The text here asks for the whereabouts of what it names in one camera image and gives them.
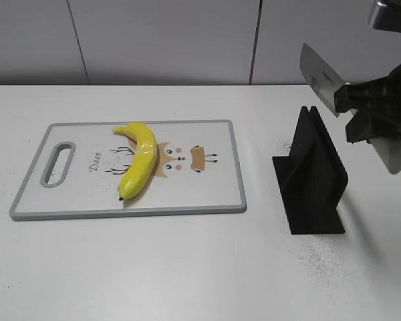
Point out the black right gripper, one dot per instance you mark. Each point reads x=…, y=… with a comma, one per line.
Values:
x=371, y=97

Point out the white-handled kitchen knife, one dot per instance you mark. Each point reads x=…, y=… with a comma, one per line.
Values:
x=325, y=81

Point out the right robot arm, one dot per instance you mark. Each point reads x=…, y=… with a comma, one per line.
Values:
x=385, y=15

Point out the yellow plastic banana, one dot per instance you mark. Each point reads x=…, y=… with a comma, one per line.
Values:
x=144, y=162

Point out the black knife stand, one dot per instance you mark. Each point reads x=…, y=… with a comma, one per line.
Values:
x=311, y=178

